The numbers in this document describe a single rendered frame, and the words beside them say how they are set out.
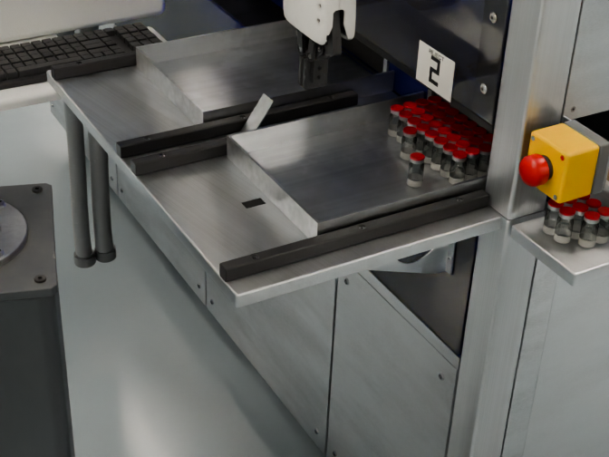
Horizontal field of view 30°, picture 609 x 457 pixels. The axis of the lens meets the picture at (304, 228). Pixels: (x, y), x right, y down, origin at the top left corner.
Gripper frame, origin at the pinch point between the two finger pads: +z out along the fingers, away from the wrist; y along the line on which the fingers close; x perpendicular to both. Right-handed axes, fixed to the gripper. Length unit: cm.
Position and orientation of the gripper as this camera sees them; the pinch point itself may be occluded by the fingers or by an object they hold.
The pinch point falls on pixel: (313, 71)
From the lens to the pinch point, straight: 140.4
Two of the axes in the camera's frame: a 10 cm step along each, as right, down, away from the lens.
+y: -4.8, -4.9, 7.2
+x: -8.7, 2.3, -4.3
